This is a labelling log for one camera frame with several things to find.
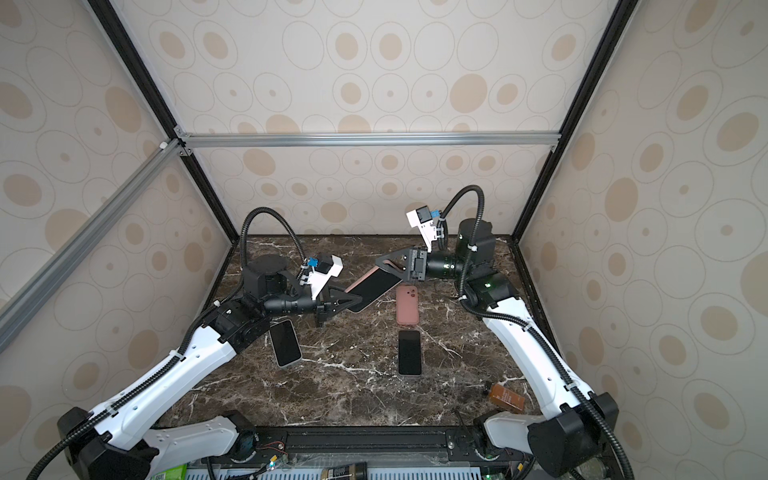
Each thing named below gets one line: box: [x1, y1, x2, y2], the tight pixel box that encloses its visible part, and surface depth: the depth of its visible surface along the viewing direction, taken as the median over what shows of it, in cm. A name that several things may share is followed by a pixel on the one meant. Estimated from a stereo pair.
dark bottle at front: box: [321, 462, 368, 480], surface depth 69 cm
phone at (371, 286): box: [345, 266, 403, 313], surface depth 62 cm
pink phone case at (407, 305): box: [396, 285, 419, 325], surface depth 102 cm
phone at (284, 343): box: [269, 319, 302, 368], surface depth 90 cm
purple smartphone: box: [398, 330, 421, 375], surface depth 91 cm
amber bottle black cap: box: [489, 384, 525, 411], surface depth 79 cm
